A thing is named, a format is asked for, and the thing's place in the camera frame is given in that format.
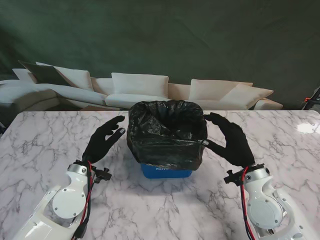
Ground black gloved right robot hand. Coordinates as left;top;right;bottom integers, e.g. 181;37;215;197
202;111;256;168

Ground right arm red black cables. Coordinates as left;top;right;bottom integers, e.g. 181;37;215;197
239;166;256;240

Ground arm red black cables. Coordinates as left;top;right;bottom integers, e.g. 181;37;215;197
72;161;97;240
239;166;256;240

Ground long white sofa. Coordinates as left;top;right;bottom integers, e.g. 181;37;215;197
0;67;171;112

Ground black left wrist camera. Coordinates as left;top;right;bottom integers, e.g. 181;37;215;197
93;167;112;184

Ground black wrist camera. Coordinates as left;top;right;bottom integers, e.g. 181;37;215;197
93;167;112;184
223;169;244;187

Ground white sofa back cushion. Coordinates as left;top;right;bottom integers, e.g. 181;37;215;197
111;72;170;97
12;67;38;82
36;61;91;90

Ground beige sofa back cushion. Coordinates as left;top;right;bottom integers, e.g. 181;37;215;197
90;76;113;95

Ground blue plastic recycling bin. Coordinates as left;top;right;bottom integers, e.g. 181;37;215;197
139;162;193;180

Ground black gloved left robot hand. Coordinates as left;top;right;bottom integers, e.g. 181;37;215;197
81;115;126;164

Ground left arm red black cables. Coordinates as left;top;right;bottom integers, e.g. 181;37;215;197
72;161;97;240

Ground black plastic garbage bag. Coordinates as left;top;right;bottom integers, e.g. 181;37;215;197
126;99;209;171

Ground dark grey cushion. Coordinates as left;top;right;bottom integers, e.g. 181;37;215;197
18;59;76;87

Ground black tripod with orange clip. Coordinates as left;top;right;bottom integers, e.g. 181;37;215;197
298;86;320;111

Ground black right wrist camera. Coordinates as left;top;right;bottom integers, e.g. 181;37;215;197
223;169;244;187

